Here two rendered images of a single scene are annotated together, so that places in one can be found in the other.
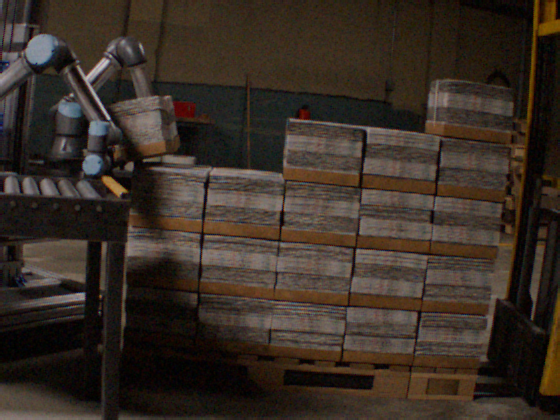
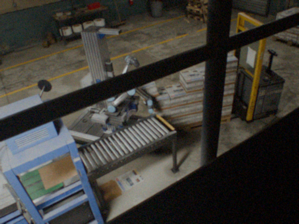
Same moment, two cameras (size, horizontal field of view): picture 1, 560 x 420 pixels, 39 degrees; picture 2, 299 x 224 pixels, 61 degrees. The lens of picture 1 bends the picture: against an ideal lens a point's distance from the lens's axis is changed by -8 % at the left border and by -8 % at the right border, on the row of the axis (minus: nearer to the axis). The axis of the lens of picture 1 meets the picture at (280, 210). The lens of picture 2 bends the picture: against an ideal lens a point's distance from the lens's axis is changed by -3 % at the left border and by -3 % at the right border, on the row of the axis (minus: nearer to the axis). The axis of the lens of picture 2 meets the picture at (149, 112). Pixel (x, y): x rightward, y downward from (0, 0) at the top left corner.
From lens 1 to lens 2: 2.41 m
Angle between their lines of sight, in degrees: 31
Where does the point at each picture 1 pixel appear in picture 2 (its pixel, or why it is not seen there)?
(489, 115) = (231, 66)
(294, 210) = (189, 98)
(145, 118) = (153, 89)
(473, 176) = (227, 80)
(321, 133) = (194, 82)
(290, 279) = (190, 111)
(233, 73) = not seen: outside the picture
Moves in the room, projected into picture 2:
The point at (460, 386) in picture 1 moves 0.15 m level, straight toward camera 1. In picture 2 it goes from (227, 119) to (228, 124)
